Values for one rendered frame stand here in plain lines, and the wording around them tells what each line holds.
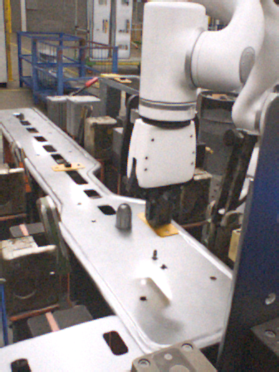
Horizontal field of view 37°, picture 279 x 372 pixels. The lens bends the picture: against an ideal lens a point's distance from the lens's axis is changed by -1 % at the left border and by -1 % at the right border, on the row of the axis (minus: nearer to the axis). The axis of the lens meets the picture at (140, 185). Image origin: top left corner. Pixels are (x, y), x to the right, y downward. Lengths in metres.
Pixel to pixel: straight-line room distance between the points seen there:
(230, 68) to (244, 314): 0.29
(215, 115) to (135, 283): 3.18
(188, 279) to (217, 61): 0.34
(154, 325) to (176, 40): 0.38
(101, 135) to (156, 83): 0.70
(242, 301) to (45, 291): 0.36
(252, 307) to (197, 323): 0.15
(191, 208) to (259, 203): 0.54
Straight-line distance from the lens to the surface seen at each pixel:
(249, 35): 0.58
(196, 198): 0.93
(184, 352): 0.48
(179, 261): 0.73
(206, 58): 0.55
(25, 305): 0.72
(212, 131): 3.84
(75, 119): 1.40
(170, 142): 0.62
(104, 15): 9.89
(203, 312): 0.63
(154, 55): 0.58
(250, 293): 0.47
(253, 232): 0.42
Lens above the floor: 1.40
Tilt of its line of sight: 23 degrees down
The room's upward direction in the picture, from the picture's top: 4 degrees clockwise
